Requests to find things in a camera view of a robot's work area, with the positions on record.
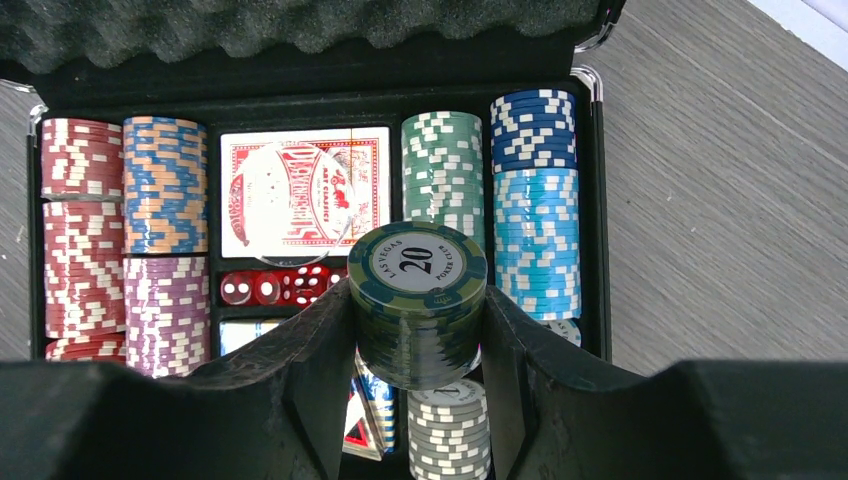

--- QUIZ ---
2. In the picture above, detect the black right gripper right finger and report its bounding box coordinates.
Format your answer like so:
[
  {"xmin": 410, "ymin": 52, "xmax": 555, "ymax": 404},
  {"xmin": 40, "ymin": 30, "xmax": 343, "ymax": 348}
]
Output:
[{"xmin": 482, "ymin": 287, "xmax": 847, "ymax": 479}]

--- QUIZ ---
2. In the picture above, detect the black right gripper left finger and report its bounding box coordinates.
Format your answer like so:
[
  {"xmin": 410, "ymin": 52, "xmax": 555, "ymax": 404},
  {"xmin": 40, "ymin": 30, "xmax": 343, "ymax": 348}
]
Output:
[{"xmin": 1, "ymin": 281, "xmax": 355, "ymax": 479}]

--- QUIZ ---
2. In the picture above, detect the purple white chip roll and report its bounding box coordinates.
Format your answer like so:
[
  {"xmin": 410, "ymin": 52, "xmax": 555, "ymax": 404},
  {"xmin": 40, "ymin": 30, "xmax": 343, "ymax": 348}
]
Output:
[{"xmin": 123, "ymin": 256, "xmax": 211, "ymax": 377}]

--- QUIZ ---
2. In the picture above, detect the green chip stack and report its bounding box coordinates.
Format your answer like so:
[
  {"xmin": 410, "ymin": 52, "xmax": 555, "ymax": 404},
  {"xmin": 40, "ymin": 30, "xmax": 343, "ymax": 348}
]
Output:
[{"xmin": 347, "ymin": 221, "xmax": 488, "ymax": 390}]

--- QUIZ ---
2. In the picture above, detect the red playing card box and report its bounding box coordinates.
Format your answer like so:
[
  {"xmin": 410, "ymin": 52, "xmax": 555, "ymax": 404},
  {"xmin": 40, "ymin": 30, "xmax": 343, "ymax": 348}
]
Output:
[{"xmin": 220, "ymin": 126, "xmax": 391, "ymax": 261}]

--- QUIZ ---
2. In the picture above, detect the black poker set case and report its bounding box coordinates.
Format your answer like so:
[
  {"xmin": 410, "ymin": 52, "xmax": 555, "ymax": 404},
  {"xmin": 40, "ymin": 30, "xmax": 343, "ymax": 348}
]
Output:
[{"xmin": 1, "ymin": 1, "xmax": 623, "ymax": 479}]

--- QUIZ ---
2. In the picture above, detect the red white chip roll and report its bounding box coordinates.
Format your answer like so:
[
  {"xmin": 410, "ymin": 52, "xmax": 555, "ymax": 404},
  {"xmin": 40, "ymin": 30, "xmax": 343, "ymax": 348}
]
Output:
[{"xmin": 42, "ymin": 200, "xmax": 125, "ymax": 339}]

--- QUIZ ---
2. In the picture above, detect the red 100 chip stack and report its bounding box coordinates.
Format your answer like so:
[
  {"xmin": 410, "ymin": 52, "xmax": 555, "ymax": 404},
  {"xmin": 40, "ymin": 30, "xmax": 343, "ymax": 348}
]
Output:
[{"xmin": 45, "ymin": 333, "xmax": 126, "ymax": 364}]

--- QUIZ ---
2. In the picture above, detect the clear dealer button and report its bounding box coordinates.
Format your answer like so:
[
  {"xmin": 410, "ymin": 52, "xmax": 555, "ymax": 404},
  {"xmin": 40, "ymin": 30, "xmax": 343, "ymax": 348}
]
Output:
[{"xmin": 221, "ymin": 141, "xmax": 355, "ymax": 266}]

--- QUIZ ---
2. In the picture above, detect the grey chip row in case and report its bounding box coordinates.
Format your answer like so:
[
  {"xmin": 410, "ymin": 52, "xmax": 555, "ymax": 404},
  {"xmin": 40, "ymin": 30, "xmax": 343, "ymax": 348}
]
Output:
[{"xmin": 407, "ymin": 379, "xmax": 492, "ymax": 480}]

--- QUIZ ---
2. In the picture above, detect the row of red dice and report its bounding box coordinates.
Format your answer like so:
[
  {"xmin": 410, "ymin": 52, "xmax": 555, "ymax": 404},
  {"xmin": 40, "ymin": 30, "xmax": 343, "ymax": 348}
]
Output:
[{"xmin": 219, "ymin": 264, "xmax": 347, "ymax": 309}]

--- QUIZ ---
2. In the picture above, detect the blue-orange chip row in case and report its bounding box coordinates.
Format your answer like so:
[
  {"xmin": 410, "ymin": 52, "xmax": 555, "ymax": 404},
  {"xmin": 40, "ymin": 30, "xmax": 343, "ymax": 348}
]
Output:
[{"xmin": 123, "ymin": 116, "xmax": 208, "ymax": 255}]

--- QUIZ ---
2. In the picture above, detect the blue chip row in case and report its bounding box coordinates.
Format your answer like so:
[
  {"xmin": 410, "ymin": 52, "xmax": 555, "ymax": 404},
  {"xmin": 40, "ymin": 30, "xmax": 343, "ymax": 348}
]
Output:
[{"xmin": 490, "ymin": 89, "xmax": 582, "ymax": 345}]

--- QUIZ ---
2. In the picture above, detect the green chip row in case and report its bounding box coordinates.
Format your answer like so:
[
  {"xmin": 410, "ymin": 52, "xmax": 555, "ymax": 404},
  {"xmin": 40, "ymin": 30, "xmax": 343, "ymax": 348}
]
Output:
[{"xmin": 401, "ymin": 111, "xmax": 486, "ymax": 249}]

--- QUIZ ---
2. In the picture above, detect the red chip row in case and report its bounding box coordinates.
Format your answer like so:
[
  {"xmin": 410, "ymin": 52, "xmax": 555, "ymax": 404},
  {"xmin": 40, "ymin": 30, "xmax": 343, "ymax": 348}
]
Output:
[{"xmin": 41, "ymin": 118, "xmax": 124, "ymax": 198}]

